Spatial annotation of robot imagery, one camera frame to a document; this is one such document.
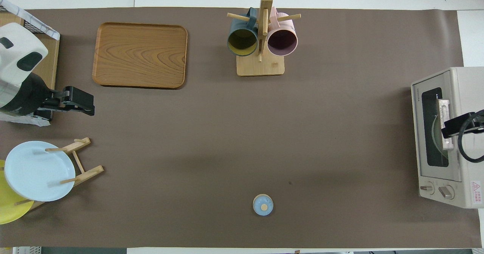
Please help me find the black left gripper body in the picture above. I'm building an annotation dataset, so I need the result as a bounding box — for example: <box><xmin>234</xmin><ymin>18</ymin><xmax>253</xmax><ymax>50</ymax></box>
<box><xmin>38</xmin><ymin>86</ymin><xmax>72</xmax><ymax>115</ymax></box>

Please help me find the pale green plate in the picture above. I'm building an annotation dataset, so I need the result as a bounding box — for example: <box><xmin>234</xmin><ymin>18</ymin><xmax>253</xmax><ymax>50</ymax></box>
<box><xmin>431</xmin><ymin>112</ymin><xmax>448</xmax><ymax>160</ymax></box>

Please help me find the beige toaster oven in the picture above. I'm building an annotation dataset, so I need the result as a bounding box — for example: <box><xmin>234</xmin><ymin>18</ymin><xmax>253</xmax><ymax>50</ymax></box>
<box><xmin>411</xmin><ymin>67</ymin><xmax>484</xmax><ymax>209</ymax></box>

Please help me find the wooden plate rack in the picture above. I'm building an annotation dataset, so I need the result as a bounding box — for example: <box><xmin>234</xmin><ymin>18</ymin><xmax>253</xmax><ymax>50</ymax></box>
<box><xmin>15</xmin><ymin>137</ymin><xmax>104</xmax><ymax>211</ymax></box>

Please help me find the red warning sticker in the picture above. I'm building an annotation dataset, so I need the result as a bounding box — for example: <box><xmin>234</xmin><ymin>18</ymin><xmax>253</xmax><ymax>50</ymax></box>
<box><xmin>471</xmin><ymin>181</ymin><xmax>482</xmax><ymax>204</ymax></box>

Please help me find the brown wooden tray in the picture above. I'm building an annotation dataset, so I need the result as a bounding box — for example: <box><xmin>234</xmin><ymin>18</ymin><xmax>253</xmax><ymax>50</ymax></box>
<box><xmin>92</xmin><ymin>22</ymin><xmax>188</xmax><ymax>90</ymax></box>

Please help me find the light blue plate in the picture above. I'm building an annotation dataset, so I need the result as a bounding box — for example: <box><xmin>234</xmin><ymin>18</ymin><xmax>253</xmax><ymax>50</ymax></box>
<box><xmin>4</xmin><ymin>141</ymin><xmax>76</xmax><ymax>202</ymax></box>

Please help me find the yellow plate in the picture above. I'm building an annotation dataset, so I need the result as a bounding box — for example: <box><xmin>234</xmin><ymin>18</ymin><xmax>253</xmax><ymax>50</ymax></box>
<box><xmin>0</xmin><ymin>160</ymin><xmax>34</xmax><ymax>225</ymax></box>

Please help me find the brown table mat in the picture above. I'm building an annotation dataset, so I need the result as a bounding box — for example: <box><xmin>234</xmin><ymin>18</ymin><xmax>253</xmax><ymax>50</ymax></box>
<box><xmin>0</xmin><ymin>7</ymin><xmax>482</xmax><ymax>249</ymax></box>

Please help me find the dark blue mug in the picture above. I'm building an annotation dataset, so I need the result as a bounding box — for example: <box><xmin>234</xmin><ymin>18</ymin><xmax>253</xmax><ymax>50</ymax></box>
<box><xmin>227</xmin><ymin>8</ymin><xmax>259</xmax><ymax>57</ymax></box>

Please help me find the wooden mug tree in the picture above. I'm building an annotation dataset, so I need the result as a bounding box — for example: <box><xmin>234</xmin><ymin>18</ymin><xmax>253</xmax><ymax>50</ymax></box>
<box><xmin>227</xmin><ymin>0</ymin><xmax>302</xmax><ymax>77</ymax></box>

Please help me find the pink mug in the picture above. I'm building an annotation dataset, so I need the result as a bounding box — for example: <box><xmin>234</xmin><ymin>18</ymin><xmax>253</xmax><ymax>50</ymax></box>
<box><xmin>267</xmin><ymin>7</ymin><xmax>299</xmax><ymax>56</ymax></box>

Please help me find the small blue jar cork lid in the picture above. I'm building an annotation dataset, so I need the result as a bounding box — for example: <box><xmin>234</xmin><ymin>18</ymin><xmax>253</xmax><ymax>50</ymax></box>
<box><xmin>253</xmin><ymin>194</ymin><xmax>274</xmax><ymax>216</ymax></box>

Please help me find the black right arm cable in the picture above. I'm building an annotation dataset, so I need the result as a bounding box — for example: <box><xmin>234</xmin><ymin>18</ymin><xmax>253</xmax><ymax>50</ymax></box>
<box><xmin>458</xmin><ymin>110</ymin><xmax>484</xmax><ymax>163</ymax></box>

